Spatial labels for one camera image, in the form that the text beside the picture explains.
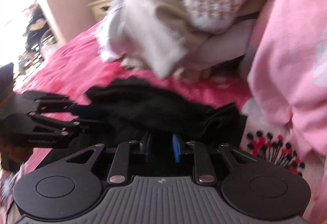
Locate beige trousers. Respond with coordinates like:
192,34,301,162
168,11,258,77

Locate black smile t-shirt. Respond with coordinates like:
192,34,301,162
38,77,247,171

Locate cream nightstand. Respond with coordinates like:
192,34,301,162
88,0,114,22

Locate pink floral bed blanket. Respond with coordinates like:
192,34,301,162
0,20,318,224

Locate wheelchair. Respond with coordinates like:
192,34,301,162
24,1,58,61

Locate white grey shirt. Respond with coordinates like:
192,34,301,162
97,0,188,79

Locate light pink floral duvet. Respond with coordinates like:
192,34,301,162
240,0,327,224

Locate operator left hand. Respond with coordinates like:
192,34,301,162
1,138,33,172

